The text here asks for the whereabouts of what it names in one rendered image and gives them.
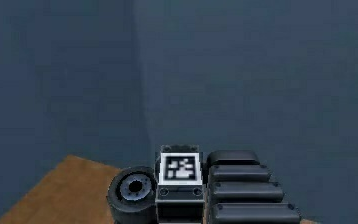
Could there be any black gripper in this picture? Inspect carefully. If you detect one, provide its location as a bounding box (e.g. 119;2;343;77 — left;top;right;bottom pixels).
107;165;159;224

